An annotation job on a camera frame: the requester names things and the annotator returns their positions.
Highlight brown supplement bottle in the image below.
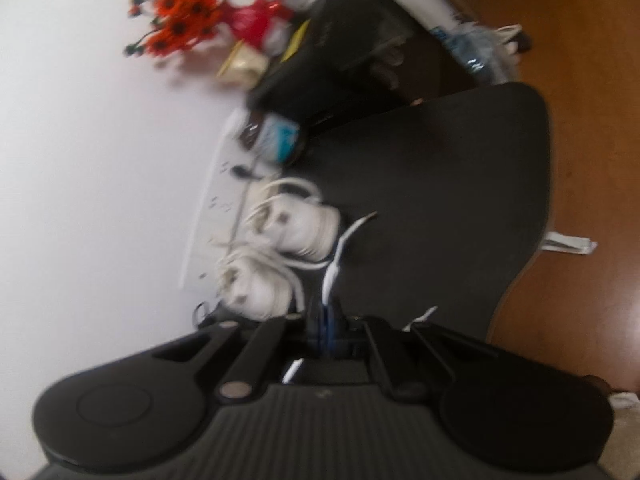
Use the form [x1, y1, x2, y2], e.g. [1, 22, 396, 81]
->
[235, 110, 308, 166]

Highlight orange artificial flowers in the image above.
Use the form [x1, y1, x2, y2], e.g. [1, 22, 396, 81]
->
[122, 0, 236, 61]

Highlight white wall socket panel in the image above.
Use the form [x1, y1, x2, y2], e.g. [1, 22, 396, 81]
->
[177, 105, 281, 293]

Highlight yellow sticky note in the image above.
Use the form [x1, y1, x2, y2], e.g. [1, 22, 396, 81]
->
[280, 19, 313, 63]

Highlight white paper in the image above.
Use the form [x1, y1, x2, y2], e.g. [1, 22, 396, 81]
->
[542, 232, 598, 256]

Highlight white sneaker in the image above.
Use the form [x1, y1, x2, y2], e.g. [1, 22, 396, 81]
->
[240, 177, 343, 263]
[215, 247, 308, 321]

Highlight plastic water bottle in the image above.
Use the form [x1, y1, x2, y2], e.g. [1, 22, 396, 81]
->
[432, 20, 533, 86]

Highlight red vase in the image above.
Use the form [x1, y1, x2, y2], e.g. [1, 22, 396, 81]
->
[227, 0, 296, 43]

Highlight black side cabinet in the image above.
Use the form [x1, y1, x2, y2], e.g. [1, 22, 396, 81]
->
[245, 0, 476, 136]

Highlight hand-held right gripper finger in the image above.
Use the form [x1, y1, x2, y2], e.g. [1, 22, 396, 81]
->
[150, 310, 328, 403]
[330, 307, 501, 401]

